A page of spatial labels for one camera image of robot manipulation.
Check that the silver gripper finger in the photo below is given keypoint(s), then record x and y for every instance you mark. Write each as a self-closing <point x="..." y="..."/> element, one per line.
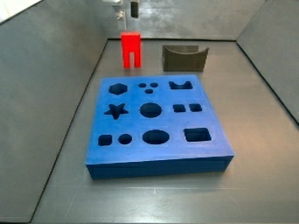
<point x="117" y="9"/>
<point x="135" y="8"/>

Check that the red two-legged peg block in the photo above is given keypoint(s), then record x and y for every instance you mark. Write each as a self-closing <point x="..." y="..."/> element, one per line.
<point x="131" y="48"/>

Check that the blue shape sorter board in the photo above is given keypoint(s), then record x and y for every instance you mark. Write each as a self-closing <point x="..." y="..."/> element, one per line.
<point x="155" y="128"/>

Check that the black curved stand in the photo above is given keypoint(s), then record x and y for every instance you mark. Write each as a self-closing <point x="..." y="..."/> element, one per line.
<point x="183" y="58"/>

